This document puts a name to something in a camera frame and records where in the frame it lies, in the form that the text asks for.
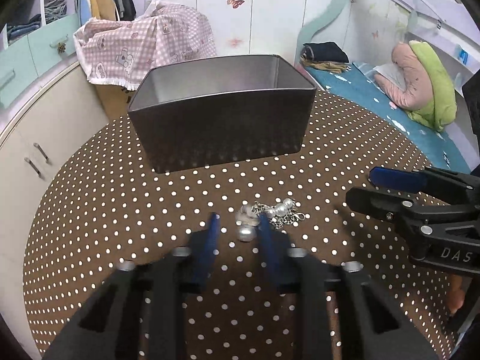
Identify right hand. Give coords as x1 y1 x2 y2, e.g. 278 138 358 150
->
446 275 465 314

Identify dark metal tin box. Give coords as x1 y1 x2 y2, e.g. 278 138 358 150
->
128 55 317 173

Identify pink green plush pillow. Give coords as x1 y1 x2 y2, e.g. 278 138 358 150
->
374 41 456 133

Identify mint drawer unit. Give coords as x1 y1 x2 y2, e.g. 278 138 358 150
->
0 14 80 109

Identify dark folded clothes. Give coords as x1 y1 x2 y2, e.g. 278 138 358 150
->
301 41 349 63

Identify silver pearl chain bracelet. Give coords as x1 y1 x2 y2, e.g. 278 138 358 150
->
250 197 307 230

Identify blue bed mattress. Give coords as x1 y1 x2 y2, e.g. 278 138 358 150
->
306 63 472 173

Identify yellow cardboard box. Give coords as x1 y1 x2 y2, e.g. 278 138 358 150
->
94 85 135 121

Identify brown polka dot tablecloth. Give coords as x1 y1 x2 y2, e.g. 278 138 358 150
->
23 94 455 359

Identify pink checkered cloth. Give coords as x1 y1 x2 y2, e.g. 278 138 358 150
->
73 0 216 91

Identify pink butterfly wall sticker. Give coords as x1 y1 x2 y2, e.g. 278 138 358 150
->
226 0 245 9

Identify cream cabinet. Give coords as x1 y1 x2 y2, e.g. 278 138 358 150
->
1 63 108 359

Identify pearl earring with gold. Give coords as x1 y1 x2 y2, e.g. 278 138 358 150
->
238 224 256 242

